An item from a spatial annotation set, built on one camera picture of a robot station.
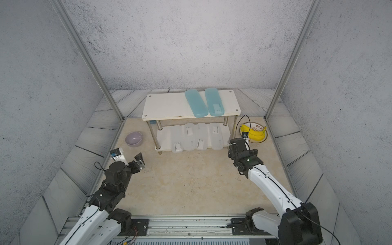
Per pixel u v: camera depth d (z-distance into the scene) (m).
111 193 0.56
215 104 0.77
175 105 0.81
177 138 1.00
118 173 0.56
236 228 0.73
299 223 0.40
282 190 0.45
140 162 0.71
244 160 0.60
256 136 1.01
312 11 0.72
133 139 1.06
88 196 0.87
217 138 1.01
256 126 1.14
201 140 0.98
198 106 0.84
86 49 0.85
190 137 1.02
